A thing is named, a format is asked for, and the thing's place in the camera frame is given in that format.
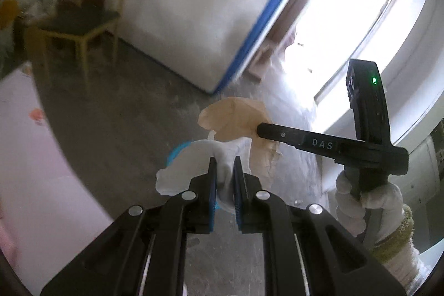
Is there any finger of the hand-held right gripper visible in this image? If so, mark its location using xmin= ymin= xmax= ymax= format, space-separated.
xmin=257 ymin=123 xmax=344 ymax=163

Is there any white tissue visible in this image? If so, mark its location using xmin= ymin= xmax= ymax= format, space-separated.
xmin=156 ymin=137 xmax=253 ymax=214

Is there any white mattress with blue edge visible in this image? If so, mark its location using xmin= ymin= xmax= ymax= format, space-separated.
xmin=104 ymin=0 xmax=331 ymax=96

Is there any person's right forearm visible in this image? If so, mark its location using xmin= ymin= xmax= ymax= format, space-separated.
xmin=373 ymin=204 xmax=438 ymax=296

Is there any white cabinet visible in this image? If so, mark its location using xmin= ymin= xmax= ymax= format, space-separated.
xmin=321 ymin=135 xmax=444 ymax=257

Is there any wooden chair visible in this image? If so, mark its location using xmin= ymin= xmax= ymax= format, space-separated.
xmin=26 ymin=0 xmax=137 ymax=89

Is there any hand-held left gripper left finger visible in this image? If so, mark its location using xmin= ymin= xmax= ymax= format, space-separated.
xmin=40 ymin=157 xmax=218 ymax=296

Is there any pink covered table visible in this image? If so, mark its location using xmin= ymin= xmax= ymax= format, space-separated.
xmin=0 ymin=63 xmax=117 ymax=295

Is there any window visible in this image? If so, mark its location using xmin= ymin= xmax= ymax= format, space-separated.
xmin=282 ymin=0 xmax=417 ymax=104

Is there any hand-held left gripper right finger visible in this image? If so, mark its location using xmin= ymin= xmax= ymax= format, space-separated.
xmin=233 ymin=156 xmax=407 ymax=296

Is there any person's right hand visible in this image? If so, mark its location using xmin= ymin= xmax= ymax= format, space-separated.
xmin=334 ymin=173 xmax=405 ymax=237

